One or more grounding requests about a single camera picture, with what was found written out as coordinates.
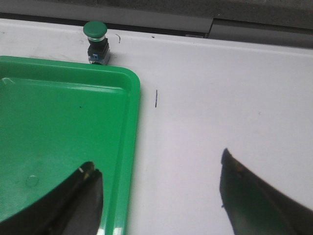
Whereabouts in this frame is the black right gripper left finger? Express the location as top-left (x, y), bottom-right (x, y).
top-left (0, 162), bottom-right (103, 235)

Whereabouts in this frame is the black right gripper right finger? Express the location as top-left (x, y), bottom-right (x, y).
top-left (220, 149), bottom-right (313, 235)

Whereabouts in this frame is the green mushroom push button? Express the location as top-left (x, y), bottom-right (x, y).
top-left (83, 21), bottom-right (110, 65)

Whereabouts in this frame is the green plastic tray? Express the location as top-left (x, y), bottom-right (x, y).
top-left (0, 56), bottom-right (140, 235)

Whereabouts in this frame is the grey stone counter slab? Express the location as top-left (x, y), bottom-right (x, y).
top-left (95, 0), bottom-right (313, 30)

